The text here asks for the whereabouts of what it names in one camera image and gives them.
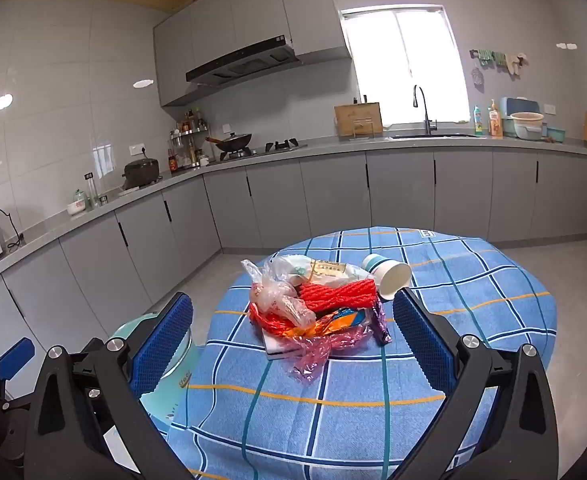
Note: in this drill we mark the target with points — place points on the white plastic food packet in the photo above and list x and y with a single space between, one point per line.
323 270

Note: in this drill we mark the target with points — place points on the red plastic bag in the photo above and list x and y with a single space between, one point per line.
268 322

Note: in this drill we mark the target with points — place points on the dark sauce bottle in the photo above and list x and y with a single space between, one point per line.
172 161

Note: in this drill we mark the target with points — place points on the metal corner spice rack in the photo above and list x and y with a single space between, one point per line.
188 132

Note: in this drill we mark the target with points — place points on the black kitchen faucet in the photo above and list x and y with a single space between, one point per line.
429 125

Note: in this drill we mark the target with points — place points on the black wok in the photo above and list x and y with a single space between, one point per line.
233 142

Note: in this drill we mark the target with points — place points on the blue checked tablecloth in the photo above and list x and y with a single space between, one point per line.
473 280

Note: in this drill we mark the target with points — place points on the grey wall cabinets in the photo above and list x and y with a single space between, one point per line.
253 10

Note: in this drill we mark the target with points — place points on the gas stove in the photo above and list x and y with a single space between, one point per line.
283 146

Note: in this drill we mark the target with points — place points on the light blue dish rack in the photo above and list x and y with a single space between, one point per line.
518 105

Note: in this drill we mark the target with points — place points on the dark pressure cooker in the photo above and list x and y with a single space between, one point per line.
141 172

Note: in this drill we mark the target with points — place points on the black range hood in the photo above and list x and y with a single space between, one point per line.
243 62

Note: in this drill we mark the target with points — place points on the orange snack wrapper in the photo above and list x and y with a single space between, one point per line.
346 320

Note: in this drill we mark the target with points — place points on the white bowl with pink print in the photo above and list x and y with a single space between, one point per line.
76 208

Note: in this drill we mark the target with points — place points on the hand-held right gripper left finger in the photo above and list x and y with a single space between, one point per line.
166 345

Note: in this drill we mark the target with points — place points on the orange detergent bottle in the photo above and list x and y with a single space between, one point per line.
496 122

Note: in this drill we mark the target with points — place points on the red mesh net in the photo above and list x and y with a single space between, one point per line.
338 295

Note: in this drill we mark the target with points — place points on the small blue box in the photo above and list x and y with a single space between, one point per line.
556 135

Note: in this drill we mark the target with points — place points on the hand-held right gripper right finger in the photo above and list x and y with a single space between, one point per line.
423 345

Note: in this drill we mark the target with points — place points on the white paper cup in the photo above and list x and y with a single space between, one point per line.
391 277

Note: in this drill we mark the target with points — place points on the grey kitchen counter cabinets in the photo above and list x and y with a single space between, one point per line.
333 195

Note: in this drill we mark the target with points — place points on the hanging scrubber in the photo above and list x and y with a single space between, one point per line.
477 77

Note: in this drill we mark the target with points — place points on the clear plastic bag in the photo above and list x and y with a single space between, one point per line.
278 300

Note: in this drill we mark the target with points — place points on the green detergent bottle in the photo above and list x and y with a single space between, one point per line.
478 122

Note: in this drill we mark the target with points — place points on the pink basin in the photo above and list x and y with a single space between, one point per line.
528 122

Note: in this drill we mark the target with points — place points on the bright window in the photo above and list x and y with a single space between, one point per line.
403 60

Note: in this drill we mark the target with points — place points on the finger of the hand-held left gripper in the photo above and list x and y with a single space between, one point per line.
15 357

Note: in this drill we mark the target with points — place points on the green jar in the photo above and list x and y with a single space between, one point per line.
80 197

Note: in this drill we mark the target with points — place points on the wall hook rack with gloves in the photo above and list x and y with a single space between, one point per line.
498 57

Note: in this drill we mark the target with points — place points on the white sponge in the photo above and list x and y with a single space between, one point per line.
276 347

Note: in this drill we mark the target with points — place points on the glass bottle with black lid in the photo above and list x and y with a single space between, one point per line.
91 192

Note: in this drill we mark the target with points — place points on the light teal waste bin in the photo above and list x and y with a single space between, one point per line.
169 401

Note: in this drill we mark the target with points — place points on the white wall outlet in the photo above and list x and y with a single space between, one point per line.
137 150

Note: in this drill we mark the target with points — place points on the purple foil wrapper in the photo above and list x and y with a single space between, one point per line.
381 325

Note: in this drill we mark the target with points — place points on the pink cellophane wrapper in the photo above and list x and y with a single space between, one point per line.
313 355

